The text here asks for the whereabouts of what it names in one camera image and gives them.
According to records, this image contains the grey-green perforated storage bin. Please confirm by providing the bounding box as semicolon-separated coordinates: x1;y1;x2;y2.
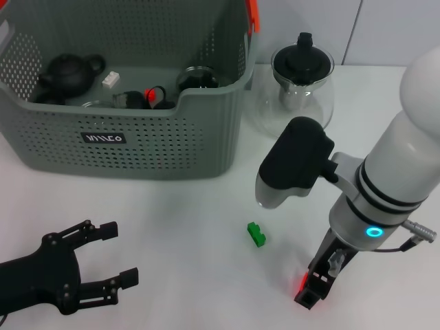
0;0;261;182

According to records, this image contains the white plate brick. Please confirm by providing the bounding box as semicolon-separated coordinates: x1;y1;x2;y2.
102;71;121;89

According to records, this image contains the black teapot lid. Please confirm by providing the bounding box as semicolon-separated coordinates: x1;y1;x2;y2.
273;32;335;86

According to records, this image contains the dark green studded brick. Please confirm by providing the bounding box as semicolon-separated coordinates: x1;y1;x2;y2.
246;221;267;248

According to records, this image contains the clear glass teapot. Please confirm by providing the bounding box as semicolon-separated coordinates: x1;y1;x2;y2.
253;44;336;138

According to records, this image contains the black clay teapot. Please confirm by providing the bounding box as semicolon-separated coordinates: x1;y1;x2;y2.
37;53;107;98

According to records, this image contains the steel tea strainer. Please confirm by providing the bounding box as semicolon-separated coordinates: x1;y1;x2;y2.
277;82;312;111

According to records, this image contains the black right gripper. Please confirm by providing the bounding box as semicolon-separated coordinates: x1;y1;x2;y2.
294;228;358;310

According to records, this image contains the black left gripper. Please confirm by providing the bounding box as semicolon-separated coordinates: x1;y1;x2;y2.
0;219;140;316

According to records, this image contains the grey wrist cable connector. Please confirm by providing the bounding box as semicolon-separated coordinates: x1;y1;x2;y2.
400;219;438;245

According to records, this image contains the grey right wrist camera housing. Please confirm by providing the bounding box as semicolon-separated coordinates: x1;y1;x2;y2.
254;115;340;210

